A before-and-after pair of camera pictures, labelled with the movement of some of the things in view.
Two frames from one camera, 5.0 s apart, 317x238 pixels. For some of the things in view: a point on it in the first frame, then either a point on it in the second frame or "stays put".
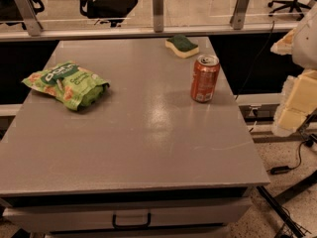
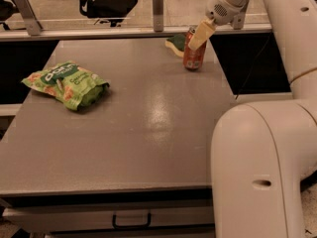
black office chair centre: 113,6 stays put
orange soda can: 205,74 to 193,59
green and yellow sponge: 181,46 stays put
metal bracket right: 237,19 stays put
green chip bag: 69,83 stays put
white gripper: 306,45 to 218,10
